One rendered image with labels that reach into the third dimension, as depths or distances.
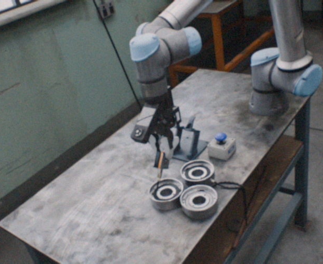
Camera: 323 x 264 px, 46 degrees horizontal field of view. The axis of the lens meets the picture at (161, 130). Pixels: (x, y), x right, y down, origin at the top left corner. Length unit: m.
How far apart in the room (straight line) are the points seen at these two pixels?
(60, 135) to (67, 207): 1.64
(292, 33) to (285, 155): 0.62
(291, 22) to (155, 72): 0.49
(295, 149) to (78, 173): 0.93
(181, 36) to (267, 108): 0.59
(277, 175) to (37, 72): 1.71
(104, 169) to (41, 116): 1.42
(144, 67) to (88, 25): 1.98
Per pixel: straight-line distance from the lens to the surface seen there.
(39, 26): 2.67
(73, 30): 2.83
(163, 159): 1.10
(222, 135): 1.27
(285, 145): 1.77
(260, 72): 1.44
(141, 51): 0.95
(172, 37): 1.00
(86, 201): 1.25
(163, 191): 1.17
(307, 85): 1.35
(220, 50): 3.15
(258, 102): 1.50
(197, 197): 1.12
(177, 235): 1.06
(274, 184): 1.57
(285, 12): 1.24
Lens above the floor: 1.57
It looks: 31 degrees down
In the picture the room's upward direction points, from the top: 12 degrees counter-clockwise
